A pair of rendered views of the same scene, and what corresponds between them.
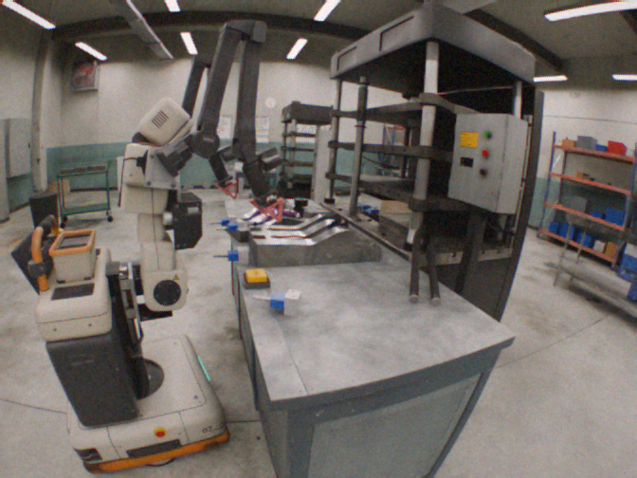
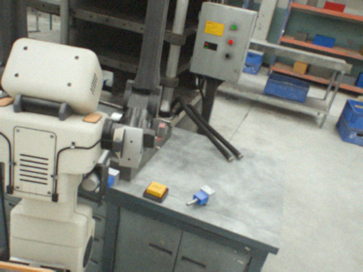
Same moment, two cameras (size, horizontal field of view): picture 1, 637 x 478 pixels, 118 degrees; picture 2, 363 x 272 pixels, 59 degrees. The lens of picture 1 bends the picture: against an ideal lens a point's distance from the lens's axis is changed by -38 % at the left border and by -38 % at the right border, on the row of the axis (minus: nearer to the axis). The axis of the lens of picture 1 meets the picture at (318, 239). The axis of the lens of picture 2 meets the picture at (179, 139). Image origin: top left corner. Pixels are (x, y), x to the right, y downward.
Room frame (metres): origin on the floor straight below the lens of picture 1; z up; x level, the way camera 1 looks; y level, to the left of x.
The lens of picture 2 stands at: (0.26, 1.02, 1.59)
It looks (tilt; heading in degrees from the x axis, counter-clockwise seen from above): 27 degrees down; 304
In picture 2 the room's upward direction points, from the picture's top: 11 degrees clockwise
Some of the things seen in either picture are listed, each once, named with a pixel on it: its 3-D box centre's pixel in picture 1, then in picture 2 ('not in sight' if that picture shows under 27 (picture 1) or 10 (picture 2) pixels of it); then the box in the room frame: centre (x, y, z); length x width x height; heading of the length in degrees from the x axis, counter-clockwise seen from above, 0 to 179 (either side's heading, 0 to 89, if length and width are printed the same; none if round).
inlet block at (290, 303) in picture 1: (276, 300); (198, 199); (0.74, 0.10, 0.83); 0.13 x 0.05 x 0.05; 83
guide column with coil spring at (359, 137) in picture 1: (356, 170); (64, 38); (2.12, -0.22, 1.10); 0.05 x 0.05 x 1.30
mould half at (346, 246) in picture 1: (313, 237); (130, 135); (1.22, 0.02, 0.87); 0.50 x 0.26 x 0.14; 110
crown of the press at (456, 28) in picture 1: (423, 84); not in sight; (2.09, -0.63, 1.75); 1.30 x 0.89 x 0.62; 20
